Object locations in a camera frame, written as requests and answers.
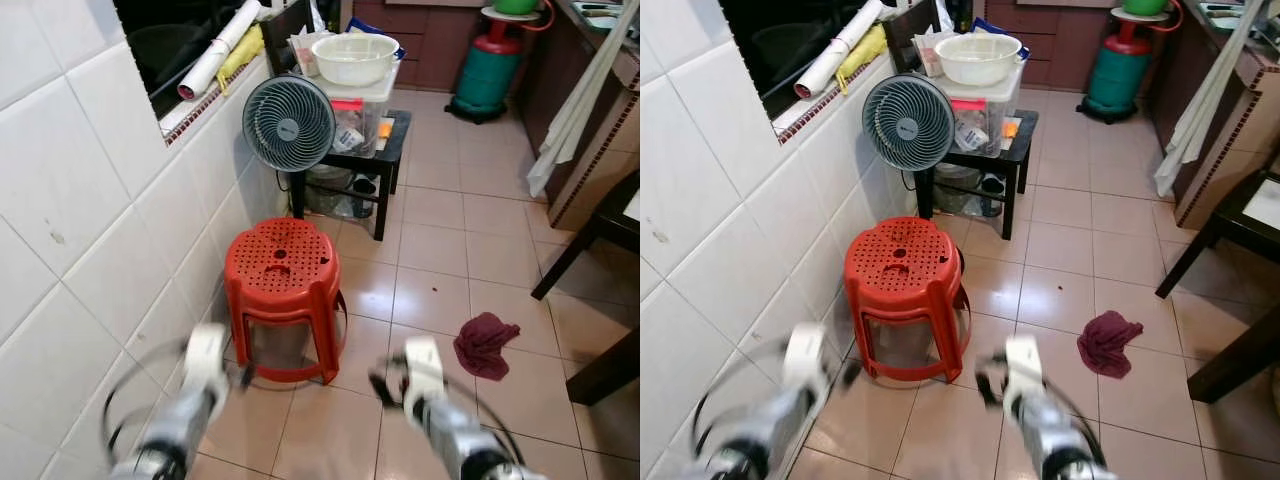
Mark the maroon cloth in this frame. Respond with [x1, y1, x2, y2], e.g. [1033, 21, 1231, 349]
[453, 312, 521, 382]
[1077, 310, 1144, 380]

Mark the red plastic stool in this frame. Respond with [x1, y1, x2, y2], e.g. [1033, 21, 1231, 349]
[843, 217, 971, 384]
[224, 217, 348, 386]

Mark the metal pot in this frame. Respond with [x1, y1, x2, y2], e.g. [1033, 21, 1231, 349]
[305, 165, 381, 219]
[930, 163, 1006, 219]

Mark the black side table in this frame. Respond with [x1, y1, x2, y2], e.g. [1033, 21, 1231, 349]
[915, 110, 1039, 241]
[290, 110, 413, 241]

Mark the dark wooden furniture leg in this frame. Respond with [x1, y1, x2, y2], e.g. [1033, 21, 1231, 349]
[566, 328, 641, 406]
[1187, 305, 1280, 404]

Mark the grey round fan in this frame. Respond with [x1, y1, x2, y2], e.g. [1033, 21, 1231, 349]
[862, 73, 956, 172]
[242, 74, 337, 173]

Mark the clear plastic storage box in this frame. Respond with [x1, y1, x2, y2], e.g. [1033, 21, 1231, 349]
[950, 65, 1027, 159]
[328, 65, 403, 159]

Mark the dark wooden table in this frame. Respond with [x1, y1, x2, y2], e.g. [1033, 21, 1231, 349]
[1155, 165, 1280, 301]
[530, 170, 641, 301]

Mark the brown tiled kitchen counter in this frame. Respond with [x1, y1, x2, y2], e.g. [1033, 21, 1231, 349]
[1150, 0, 1280, 231]
[520, 0, 641, 233]

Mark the white paper roll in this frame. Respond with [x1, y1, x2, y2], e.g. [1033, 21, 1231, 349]
[177, 0, 263, 101]
[794, 0, 886, 101]

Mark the white hanging towel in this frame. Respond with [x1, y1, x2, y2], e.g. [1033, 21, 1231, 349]
[527, 0, 641, 198]
[1153, 0, 1271, 198]

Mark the yellow cloth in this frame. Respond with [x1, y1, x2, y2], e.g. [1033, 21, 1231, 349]
[215, 25, 267, 96]
[835, 25, 889, 96]

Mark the white plastic basin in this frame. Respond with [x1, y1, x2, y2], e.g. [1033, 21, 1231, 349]
[935, 33, 1023, 87]
[311, 33, 401, 87]

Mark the green gas cylinder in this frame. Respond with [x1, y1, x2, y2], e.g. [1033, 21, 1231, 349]
[447, 18, 531, 124]
[1078, 18, 1161, 124]

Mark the brown wooden cabinet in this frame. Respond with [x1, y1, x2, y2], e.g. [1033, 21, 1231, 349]
[352, 0, 561, 93]
[975, 0, 1191, 93]

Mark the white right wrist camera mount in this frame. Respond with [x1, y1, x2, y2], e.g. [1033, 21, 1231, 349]
[403, 336, 447, 401]
[1003, 335, 1046, 401]

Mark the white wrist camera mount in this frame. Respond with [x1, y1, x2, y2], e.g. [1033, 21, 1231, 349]
[1003, 335, 1046, 401]
[185, 323, 233, 401]
[783, 322, 831, 396]
[403, 336, 447, 401]

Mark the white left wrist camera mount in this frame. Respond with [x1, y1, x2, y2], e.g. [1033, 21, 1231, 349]
[783, 322, 831, 396]
[185, 323, 233, 401]

